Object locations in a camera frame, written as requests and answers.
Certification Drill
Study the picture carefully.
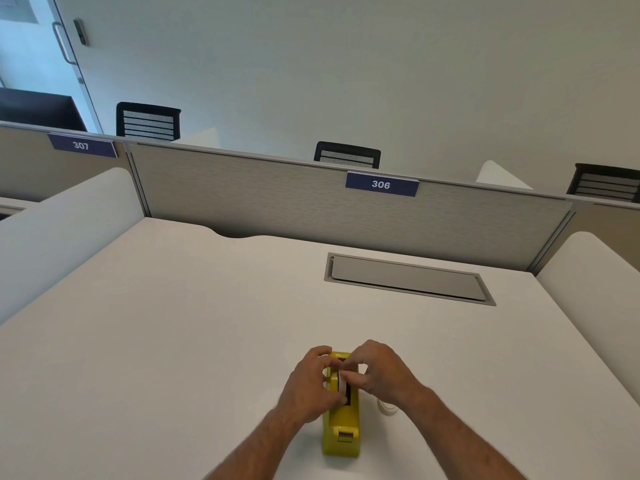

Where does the person's left hand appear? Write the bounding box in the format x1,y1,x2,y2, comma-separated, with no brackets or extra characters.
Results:
276,346,346,428

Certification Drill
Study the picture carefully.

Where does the person's right hand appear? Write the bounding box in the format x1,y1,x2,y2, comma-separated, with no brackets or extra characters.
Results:
339,340,427,413

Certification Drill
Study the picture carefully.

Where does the blue number sign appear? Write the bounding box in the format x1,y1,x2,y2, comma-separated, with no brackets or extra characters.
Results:
47,133,118,159
344,171,420,198

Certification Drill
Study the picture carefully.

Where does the wide grey partition panel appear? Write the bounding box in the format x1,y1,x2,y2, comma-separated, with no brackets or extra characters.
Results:
124,141,577,273

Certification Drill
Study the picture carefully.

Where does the black mesh office chair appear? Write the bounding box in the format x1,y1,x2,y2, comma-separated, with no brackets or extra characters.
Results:
116,102,182,143
313,141,382,170
566,163,640,204

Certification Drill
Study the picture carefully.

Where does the glass door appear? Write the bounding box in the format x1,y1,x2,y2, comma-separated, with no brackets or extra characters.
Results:
0,0,105,134

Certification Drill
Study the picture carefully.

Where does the metal door handle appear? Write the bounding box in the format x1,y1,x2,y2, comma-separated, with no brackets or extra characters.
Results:
52,22,78,65

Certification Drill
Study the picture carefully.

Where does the person's right forearm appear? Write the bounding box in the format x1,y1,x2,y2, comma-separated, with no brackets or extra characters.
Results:
399,386,527,480

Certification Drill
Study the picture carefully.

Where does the person's left forearm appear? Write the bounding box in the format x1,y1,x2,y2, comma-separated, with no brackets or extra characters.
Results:
204,409,322,480

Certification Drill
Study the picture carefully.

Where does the white side divider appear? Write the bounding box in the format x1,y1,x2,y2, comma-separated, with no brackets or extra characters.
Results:
474,160,534,191
535,231,640,398
0,167,147,326

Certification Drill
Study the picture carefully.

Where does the grey desk cable hatch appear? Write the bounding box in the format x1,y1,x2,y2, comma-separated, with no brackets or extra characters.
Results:
324,253,497,307

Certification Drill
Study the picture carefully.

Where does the yellow tape dispenser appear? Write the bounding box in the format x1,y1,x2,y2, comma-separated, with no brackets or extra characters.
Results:
321,351,362,458

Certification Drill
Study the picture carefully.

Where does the black desk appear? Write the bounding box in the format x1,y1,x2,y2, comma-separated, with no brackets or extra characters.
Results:
0,87,89,133

